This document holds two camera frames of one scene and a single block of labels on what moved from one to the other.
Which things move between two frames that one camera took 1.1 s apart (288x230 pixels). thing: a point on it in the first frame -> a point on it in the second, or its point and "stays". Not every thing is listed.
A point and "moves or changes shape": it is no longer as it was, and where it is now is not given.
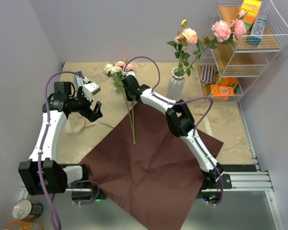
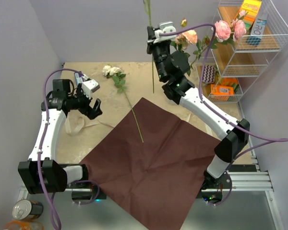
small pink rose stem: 127,67 -> 148,13
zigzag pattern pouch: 208,74 stays
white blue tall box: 255,38 stays
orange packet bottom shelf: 220,93 stays
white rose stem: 115,71 moves or changes shape
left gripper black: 91,115 stays
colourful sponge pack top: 250,8 stays
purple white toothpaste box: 79,79 stays
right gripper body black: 128,93 -> 160,51
